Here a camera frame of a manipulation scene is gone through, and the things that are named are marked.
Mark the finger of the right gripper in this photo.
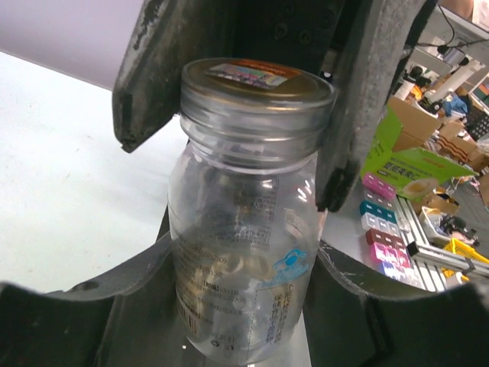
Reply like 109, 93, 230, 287
111, 0, 238, 154

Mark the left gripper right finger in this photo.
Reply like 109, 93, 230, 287
303, 242, 488, 366

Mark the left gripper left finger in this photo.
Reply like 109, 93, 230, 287
0, 232, 180, 367

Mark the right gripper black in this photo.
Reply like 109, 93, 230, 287
224, 0, 436, 212

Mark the gold bottle lid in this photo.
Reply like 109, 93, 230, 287
180, 57, 336, 140

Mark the clear pill bottle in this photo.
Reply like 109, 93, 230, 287
167, 57, 339, 366

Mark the stack of coloured pill organizers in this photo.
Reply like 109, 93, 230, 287
358, 172, 422, 287

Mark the green cardboard box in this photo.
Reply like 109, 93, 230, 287
361, 97, 474, 199

